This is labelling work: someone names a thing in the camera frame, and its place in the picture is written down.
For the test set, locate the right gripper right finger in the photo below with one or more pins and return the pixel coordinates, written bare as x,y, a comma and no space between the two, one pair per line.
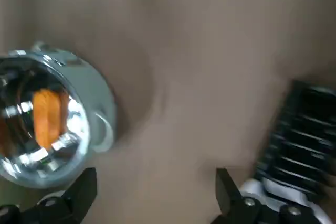
236,208

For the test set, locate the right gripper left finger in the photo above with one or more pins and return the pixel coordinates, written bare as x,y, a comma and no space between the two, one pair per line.
52,211

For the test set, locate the stainless steel pot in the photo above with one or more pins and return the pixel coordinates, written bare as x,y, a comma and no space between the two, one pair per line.
92,95

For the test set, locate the black dish rack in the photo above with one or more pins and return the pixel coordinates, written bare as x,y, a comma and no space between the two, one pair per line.
302,134

